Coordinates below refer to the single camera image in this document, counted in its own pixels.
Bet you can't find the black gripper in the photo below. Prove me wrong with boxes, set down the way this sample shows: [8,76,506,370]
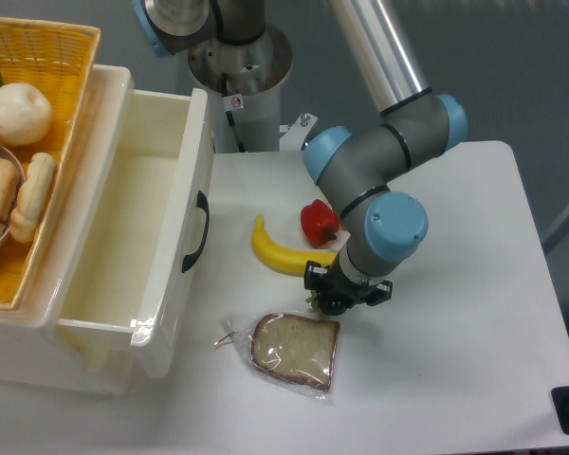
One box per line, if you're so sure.
[303,261,393,306]

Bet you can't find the dark purple mangosteen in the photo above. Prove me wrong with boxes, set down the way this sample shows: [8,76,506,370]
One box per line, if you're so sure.
[307,290,356,317]

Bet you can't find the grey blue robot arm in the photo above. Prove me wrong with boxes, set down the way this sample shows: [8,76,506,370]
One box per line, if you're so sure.
[133,1,468,316]

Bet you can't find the yellow banana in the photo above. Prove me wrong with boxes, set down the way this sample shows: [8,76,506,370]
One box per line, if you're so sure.
[250,215,337,277]

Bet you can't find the red bell pepper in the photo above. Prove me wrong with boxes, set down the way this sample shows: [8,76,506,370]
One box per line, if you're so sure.
[300,199,340,247]

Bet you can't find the bagged bread slice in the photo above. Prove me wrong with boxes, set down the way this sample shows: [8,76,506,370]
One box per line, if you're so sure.
[213,311,340,403]

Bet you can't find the open white drawer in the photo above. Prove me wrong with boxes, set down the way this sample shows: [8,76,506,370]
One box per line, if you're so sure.
[58,89,214,382]

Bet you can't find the pale bread roll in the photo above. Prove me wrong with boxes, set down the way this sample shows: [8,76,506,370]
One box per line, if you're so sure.
[9,153,57,244]

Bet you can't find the white plastic drawer unit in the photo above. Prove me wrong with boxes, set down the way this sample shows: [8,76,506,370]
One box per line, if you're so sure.
[0,64,134,393]

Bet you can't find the yellow wicker basket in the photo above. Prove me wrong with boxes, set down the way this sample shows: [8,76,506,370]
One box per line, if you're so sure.
[0,17,101,311]

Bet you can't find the white round fruit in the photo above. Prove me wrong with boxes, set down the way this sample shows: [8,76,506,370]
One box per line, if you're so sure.
[0,82,52,146]

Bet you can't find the grey round plate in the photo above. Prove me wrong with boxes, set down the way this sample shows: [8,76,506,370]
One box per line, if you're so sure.
[0,138,28,264]

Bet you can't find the white metal bracket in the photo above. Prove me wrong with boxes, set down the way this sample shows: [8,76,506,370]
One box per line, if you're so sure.
[279,112,319,152]

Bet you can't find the black drawer handle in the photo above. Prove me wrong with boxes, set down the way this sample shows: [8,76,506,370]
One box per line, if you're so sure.
[181,191,211,273]

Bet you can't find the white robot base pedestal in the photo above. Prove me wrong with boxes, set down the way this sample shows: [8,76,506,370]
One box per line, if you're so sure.
[188,25,292,154]

